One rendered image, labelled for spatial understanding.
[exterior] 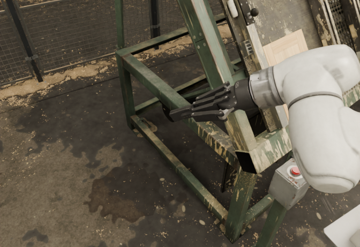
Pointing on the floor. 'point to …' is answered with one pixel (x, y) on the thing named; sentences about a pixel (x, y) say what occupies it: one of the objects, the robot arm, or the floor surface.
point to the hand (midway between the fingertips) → (182, 113)
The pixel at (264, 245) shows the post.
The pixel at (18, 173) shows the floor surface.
